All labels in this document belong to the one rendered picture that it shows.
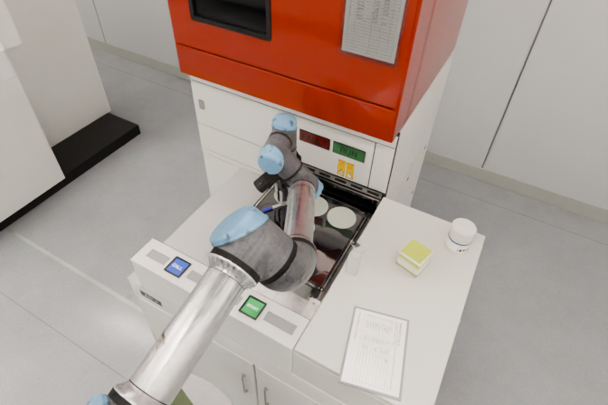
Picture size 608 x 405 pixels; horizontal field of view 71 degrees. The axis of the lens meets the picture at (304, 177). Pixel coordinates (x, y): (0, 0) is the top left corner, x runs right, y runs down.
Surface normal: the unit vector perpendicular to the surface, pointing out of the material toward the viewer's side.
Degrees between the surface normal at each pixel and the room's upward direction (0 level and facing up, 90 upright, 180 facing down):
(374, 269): 0
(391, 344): 0
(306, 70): 90
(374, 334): 0
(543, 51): 90
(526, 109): 90
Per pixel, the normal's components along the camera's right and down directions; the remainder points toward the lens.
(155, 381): 0.18, -0.41
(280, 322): 0.03, -0.73
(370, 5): -0.48, 0.58
